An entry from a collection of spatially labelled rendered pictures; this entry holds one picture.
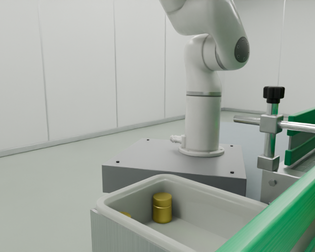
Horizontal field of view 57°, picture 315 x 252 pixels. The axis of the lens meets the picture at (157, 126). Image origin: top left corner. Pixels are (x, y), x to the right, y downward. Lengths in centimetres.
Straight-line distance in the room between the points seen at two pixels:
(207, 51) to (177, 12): 12
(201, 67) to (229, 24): 14
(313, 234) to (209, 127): 54
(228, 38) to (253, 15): 645
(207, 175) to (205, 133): 17
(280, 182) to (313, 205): 25
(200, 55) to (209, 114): 15
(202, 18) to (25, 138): 352
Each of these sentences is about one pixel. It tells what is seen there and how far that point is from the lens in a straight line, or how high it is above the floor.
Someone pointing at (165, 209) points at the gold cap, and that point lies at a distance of 52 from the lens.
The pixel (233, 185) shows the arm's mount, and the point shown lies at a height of 80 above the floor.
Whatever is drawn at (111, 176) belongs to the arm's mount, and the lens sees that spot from 68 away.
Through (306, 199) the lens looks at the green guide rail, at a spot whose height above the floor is 96.
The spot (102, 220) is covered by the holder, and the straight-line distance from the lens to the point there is 45.
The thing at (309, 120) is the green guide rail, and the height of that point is 95.
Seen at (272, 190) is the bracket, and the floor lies 86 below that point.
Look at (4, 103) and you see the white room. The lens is 386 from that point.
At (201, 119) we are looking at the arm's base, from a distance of 76.
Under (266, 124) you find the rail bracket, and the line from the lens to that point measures 46.
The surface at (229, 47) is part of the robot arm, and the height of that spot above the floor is 108.
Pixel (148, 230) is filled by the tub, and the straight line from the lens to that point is 38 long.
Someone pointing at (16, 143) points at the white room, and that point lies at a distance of 398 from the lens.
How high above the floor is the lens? 104
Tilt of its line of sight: 11 degrees down
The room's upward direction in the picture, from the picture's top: straight up
